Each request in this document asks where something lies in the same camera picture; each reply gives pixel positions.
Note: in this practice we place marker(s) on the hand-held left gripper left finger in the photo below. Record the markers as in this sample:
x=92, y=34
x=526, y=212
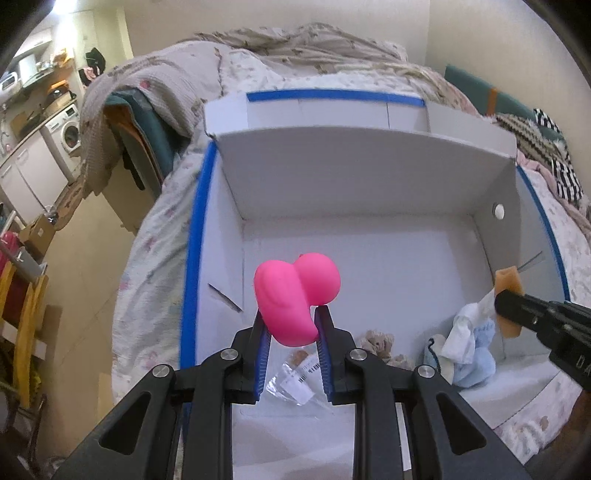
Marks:
x=264, y=360

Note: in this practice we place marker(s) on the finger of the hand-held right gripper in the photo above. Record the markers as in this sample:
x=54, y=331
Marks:
x=521, y=309

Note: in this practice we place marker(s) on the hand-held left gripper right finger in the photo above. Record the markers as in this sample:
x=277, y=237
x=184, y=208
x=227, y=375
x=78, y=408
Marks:
x=323, y=360

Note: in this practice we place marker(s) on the tan foam cylinder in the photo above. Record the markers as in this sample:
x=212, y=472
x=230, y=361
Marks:
x=508, y=279

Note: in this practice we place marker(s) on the clear plastic bag brown item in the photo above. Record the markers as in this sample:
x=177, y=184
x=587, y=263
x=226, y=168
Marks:
x=295, y=383

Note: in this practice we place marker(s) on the small beige teddy bear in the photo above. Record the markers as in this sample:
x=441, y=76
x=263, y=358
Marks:
x=378, y=344

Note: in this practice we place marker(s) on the white sock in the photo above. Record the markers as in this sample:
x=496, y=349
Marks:
x=466, y=332

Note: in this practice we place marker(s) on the pink rubber duck toy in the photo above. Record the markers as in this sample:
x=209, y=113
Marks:
x=286, y=295

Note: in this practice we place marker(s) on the light blue plush toy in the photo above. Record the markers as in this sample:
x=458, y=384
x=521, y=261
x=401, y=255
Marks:
x=475, y=369

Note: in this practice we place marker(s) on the white cardboard box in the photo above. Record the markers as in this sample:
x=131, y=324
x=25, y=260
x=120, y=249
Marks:
x=369, y=249

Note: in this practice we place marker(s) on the pink blanket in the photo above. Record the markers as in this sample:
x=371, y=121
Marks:
x=549, y=180

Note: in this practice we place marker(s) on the black white striped garment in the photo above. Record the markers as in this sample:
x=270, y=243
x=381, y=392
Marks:
x=565, y=166

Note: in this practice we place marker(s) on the printed white bed sheet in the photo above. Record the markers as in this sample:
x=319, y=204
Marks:
x=152, y=258

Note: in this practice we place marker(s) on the patterned knit garment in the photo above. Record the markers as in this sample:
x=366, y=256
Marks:
x=521, y=131

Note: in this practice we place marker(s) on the teal headboard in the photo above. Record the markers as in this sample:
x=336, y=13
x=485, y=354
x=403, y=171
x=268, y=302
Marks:
x=466, y=90

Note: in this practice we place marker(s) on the white kitchen base cabinet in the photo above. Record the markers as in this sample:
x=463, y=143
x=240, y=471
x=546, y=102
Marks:
x=30, y=180

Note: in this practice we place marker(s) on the beige floral duvet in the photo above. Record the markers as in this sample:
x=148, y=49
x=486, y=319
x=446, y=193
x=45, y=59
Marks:
x=161, y=78

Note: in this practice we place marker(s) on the white washing machine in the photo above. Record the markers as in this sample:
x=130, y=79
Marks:
x=64, y=131

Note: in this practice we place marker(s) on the black hanging clothes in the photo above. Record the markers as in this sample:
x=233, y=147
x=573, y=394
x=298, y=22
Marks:
x=92, y=64

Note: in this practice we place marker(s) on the yellow wooden frame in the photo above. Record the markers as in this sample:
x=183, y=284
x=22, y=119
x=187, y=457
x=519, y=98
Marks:
x=27, y=323

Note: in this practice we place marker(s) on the bed frame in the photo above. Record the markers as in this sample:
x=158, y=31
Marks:
x=138, y=152

